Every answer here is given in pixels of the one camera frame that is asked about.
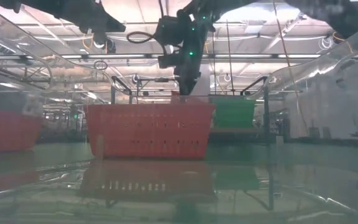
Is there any black hanging cable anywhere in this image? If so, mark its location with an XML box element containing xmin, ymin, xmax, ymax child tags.
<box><xmin>211</xmin><ymin>30</ymin><xmax>216</xmax><ymax>96</ymax></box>
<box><xmin>226</xmin><ymin>20</ymin><xmax>235</xmax><ymax>96</ymax></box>

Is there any black background rig frame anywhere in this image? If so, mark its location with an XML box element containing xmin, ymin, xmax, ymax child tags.
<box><xmin>134</xmin><ymin>77</ymin><xmax>180</xmax><ymax>98</ymax></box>

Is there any white cable coil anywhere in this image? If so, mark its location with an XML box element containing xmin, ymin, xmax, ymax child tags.
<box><xmin>318</xmin><ymin>36</ymin><xmax>334</xmax><ymax>51</ymax></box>

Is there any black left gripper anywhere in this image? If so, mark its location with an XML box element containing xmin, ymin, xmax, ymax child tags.
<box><xmin>23</xmin><ymin>0</ymin><xmax>127</xmax><ymax>34</ymax></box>

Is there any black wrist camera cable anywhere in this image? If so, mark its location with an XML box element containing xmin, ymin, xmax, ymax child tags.
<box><xmin>126</xmin><ymin>30</ymin><xmax>155</xmax><ymax>45</ymax></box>

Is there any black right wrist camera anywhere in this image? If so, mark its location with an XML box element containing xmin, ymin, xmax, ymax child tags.
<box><xmin>153</xmin><ymin>16</ymin><xmax>185</xmax><ymax>70</ymax></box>

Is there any white square pillar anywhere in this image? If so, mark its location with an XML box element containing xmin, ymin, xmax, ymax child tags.
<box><xmin>194</xmin><ymin>63</ymin><xmax>211</xmax><ymax>97</ymax></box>

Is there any black ceiling cable reel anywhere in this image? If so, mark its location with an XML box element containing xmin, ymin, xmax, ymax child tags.
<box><xmin>91</xmin><ymin>30</ymin><xmax>118</xmax><ymax>54</ymax></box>
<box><xmin>332</xmin><ymin>30</ymin><xmax>347</xmax><ymax>44</ymax></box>

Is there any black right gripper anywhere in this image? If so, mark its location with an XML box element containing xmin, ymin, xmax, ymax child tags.
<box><xmin>174</xmin><ymin>7</ymin><xmax>214</xmax><ymax>96</ymax></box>

